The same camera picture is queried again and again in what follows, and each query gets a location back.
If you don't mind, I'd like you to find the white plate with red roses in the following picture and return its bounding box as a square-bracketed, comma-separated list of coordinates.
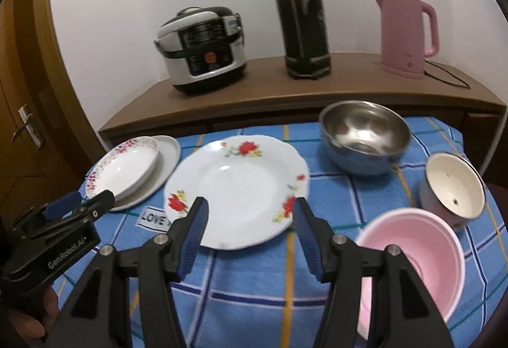
[164, 135, 310, 249]

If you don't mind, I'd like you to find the metal door handle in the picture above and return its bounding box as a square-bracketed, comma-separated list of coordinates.
[12, 104, 43, 150]

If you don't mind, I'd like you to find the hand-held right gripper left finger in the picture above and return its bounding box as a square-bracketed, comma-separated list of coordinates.
[45, 196, 209, 348]

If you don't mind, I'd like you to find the black kettle power cable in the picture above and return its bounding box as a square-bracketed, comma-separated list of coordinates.
[424, 62, 471, 89]

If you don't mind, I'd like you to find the person's left hand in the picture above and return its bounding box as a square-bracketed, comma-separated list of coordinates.
[6, 288, 61, 340]

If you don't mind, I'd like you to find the blue plaid cloth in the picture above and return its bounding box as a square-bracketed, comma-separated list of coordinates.
[51, 116, 508, 348]

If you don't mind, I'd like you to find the pink electric kettle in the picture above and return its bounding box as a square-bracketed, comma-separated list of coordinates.
[372, 0, 440, 80]

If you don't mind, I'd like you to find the stainless steel bowl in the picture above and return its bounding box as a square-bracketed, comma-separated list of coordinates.
[318, 101, 411, 176]

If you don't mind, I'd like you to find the plain white plate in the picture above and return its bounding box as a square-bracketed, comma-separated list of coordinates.
[108, 135, 182, 212]

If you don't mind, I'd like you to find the white plate with pink pattern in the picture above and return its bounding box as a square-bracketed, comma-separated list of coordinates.
[85, 136, 160, 200]

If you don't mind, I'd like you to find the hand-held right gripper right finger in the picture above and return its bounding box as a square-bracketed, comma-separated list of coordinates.
[293, 197, 455, 348]

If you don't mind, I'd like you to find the white enamel bowl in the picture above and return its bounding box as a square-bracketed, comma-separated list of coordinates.
[420, 152, 487, 232]

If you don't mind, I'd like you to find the brown wooden door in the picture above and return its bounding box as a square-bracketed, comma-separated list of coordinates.
[0, 0, 86, 214]

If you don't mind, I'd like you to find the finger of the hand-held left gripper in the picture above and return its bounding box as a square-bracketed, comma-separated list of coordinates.
[22, 190, 116, 240]
[14, 191, 86, 230]

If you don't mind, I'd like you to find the pink plastic bowl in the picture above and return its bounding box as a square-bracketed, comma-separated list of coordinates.
[354, 208, 466, 341]

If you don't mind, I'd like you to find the brown wooden door frame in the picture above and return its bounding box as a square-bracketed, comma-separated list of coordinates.
[34, 0, 104, 174]

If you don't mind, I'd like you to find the tall black thermos flask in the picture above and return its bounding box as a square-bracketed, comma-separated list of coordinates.
[266, 0, 332, 80]

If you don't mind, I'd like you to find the brown wooden cabinet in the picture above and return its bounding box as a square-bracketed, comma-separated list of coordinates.
[98, 52, 508, 150]

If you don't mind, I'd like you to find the white and black rice cooker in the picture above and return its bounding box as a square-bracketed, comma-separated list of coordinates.
[154, 7, 247, 96]

